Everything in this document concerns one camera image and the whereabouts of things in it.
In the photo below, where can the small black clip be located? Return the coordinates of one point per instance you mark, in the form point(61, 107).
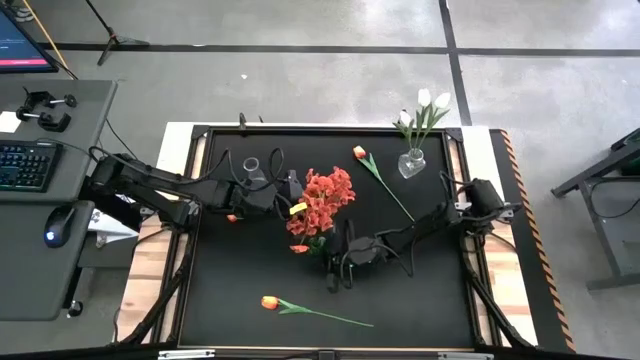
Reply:
point(243, 122)

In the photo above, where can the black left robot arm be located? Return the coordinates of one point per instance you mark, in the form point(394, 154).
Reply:
point(150, 180)

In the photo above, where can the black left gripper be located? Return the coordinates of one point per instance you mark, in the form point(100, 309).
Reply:
point(250, 196)

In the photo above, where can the grey side desk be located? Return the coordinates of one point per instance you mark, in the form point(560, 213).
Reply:
point(30, 280)

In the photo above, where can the large orange flower bunch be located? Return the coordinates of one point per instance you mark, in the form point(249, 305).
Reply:
point(332, 185)

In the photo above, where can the white sheet under arm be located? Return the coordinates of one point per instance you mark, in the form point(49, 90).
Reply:
point(112, 227)

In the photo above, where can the black round desk knob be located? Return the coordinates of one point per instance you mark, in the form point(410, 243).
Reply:
point(75, 308)

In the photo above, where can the black metal clamp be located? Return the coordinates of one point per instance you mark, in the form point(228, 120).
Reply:
point(50, 121)
point(40, 97)

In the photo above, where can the black backlit keyboard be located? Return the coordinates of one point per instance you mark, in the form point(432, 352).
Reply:
point(25, 165)

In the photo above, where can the tall smooth clear glass vase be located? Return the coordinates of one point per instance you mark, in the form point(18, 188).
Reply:
point(251, 164)

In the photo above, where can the green ribbed glass vase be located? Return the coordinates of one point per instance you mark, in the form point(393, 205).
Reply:
point(317, 246)

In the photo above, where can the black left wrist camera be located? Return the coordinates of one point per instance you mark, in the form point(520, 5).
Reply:
point(293, 185)

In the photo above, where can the white artificial tulip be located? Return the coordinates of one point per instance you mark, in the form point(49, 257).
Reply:
point(442, 100)
point(424, 97)
point(405, 117)

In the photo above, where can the computer monitor with red bar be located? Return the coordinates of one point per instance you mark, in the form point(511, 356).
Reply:
point(20, 45)

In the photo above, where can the black computer mouse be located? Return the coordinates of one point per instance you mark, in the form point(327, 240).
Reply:
point(60, 225)

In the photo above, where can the grey metal frame table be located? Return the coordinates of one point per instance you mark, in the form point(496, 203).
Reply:
point(617, 250)

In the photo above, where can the clear cut-glass vase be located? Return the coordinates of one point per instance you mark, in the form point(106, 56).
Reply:
point(412, 165)

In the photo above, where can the black tripod stand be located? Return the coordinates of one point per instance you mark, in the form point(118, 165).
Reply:
point(116, 40)

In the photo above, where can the thin yellow rod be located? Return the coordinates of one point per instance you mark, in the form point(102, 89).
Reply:
point(45, 35)

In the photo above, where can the black aluminium table frame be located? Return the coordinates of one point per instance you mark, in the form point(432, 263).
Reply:
point(325, 129)

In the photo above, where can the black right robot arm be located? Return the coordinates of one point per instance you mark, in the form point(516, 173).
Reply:
point(482, 200)

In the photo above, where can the white paper note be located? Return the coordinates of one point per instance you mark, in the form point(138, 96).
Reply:
point(7, 122)

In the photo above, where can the orange artificial tulip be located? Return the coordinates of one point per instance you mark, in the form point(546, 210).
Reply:
point(232, 218)
point(359, 152)
point(270, 302)

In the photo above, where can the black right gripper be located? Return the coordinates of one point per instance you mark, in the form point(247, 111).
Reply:
point(365, 251)

